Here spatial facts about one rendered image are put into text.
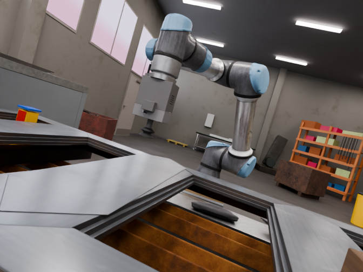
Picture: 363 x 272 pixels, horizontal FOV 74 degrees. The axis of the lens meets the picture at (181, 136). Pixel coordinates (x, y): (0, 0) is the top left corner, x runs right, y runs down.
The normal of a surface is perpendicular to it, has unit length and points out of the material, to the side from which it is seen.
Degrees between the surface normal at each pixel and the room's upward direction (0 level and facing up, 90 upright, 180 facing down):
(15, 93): 90
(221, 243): 90
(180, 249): 90
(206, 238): 90
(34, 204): 0
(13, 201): 0
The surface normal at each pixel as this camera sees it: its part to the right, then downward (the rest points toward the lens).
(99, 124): 0.03, 0.06
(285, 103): -0.19, -0.01
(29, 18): 0.94, 0.29
